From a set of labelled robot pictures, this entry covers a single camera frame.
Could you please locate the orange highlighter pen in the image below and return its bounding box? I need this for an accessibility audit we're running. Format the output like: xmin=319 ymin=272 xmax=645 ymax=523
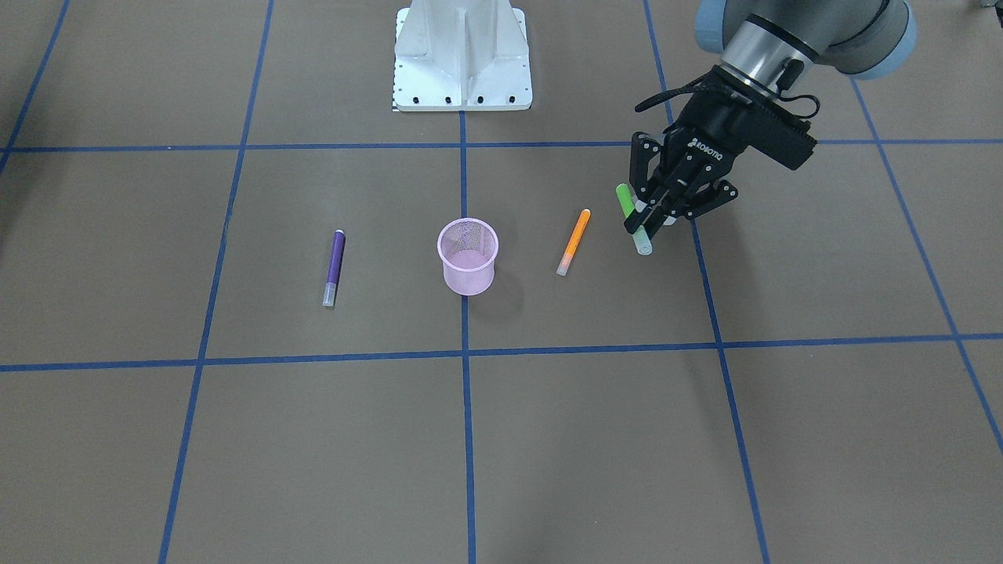
xmin=556 ymin=208 xmax=592 ymax=277

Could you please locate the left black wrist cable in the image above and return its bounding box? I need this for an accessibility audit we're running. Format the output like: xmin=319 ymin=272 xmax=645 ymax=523
xmin=635 ymin=67 xmax=820 ymax=120

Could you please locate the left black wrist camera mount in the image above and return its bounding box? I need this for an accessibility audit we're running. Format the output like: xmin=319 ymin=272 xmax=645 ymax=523
xmin=725 ymin=100 xmax=817 ymax=170

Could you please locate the green highlighter pen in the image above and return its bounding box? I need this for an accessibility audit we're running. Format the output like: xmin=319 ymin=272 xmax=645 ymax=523
xmin=615 ymin=183 xmax=654 ymax=257

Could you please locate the pink mesh pen holder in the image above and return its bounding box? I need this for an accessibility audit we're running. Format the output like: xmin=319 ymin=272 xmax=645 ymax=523
xmin=436 ymin=217 xmax=499 ymax=297

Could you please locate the purple highlighter pen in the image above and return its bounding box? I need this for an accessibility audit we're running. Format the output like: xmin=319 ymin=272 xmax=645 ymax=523
xmin=322 ymin=229 xmax=346 ymax=308

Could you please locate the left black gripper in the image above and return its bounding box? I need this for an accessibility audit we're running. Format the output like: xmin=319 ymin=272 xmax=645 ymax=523
xmin=625 ymin=67 xmax=767 ymax=236

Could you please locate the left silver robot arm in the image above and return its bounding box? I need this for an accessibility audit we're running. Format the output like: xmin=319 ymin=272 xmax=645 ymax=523
xmin=624 ymin=1 xmax=918 ymax=236

